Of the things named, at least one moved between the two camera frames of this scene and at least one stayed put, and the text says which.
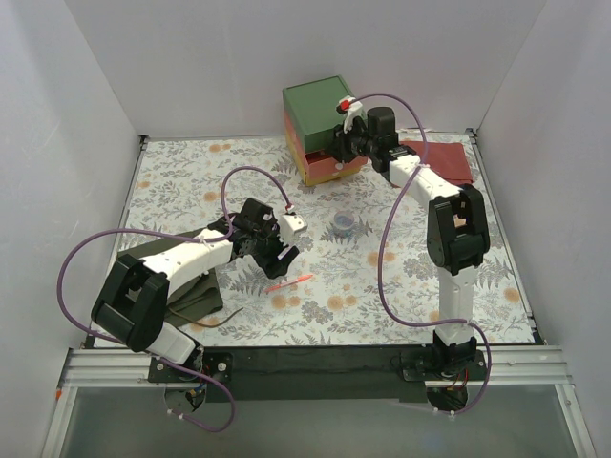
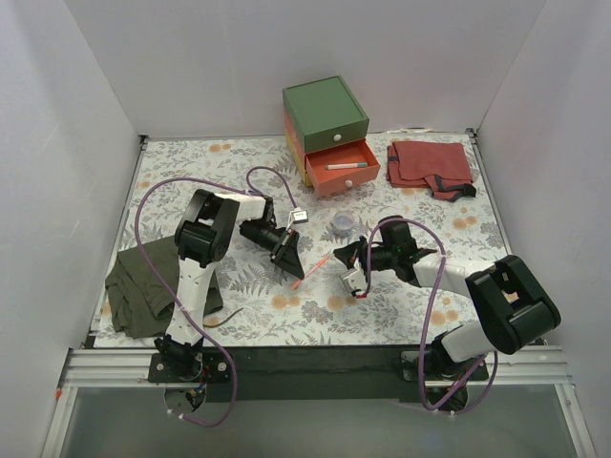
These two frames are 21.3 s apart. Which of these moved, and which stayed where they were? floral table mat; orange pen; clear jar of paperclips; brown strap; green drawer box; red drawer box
Moved: orange pen; red drawer box
Stayed: green drawer box; floral table mat; brown strap; clear jar of paperclips
